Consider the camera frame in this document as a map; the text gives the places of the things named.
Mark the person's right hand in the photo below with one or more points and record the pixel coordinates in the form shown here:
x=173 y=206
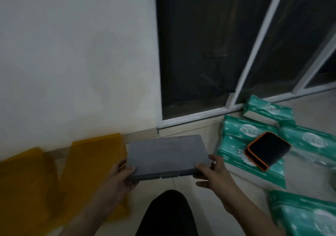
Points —
x=219 y=176

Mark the person's left hand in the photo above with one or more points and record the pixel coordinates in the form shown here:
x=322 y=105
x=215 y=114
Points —
x=116 y=184

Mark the person's left thumb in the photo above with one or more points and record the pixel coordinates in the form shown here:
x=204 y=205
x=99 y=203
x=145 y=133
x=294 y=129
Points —
x=128 y=172

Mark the person's right thumb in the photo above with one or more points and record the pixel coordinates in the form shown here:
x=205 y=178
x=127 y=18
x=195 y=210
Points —
x=202 y=168

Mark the grey plastic case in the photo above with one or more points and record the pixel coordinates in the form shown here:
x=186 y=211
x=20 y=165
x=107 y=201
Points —
x=165 y=157

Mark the person's left forearm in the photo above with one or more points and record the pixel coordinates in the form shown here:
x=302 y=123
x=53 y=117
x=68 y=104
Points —
x=89 y=217

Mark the person's right forearm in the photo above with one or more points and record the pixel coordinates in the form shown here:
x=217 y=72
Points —
x=252 y=217

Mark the green tissue pack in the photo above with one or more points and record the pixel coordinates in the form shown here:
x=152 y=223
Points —
x=236 y=141
x=267 y=111
x=301 y=214
x=312 y=141

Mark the person's black trouser leg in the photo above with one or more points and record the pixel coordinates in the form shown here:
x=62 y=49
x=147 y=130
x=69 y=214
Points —
x=168 y=214

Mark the black pouch with orange trim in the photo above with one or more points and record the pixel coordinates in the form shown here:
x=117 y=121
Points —
x=269 y=149

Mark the white framed glass door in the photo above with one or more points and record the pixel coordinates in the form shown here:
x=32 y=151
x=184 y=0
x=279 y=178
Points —
x=210 y=47

